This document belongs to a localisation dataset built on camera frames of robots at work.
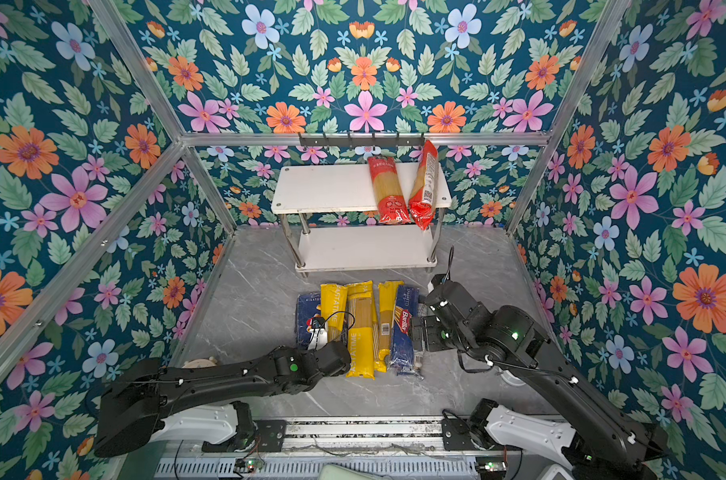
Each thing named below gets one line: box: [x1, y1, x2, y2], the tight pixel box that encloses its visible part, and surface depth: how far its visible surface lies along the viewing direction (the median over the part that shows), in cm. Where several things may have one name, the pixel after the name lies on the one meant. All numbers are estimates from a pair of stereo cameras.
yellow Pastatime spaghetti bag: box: [346, 280, 376, 379], surface depth 90 cm
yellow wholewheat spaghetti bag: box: [320, 283, 348, 343], surface depth 90 cm
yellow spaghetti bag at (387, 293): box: [375, 280, 404, 373], surface depth 92 cm
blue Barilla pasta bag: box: [296, 292, 321, 350], surface depth 90 cm
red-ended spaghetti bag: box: [409, 140, 440, 230], surface depth 78 cm
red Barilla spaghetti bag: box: [367, 156, 410, 225], surface depth 80 cm
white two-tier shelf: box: [271, 162, 452, 276], surface depth 90 cm
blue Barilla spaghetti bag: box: [389, 285, 424, 379], surface depth 86 cm
